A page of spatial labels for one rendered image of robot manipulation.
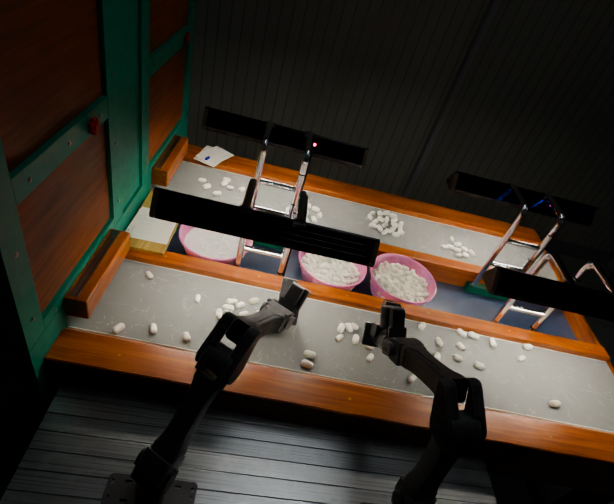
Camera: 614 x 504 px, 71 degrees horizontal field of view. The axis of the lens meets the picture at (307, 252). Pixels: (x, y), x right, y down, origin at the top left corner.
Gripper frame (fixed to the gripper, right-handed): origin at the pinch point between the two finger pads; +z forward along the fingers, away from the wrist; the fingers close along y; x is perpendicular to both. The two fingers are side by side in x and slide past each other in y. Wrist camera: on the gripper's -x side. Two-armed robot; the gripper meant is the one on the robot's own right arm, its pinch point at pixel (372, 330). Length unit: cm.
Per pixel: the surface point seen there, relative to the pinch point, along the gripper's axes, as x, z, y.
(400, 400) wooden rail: 16.3, -11.5, -8.9
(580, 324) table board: -16, 33, -95
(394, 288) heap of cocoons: -13.8, 27.2, -13.1
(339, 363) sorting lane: 11.5, -2.0, 8.5
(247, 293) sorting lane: -1.9, 13.6, 40.2
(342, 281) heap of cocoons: -12.2, 25.6, 7.3
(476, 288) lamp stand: -21, 41, -53
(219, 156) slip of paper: -55, 72, 67
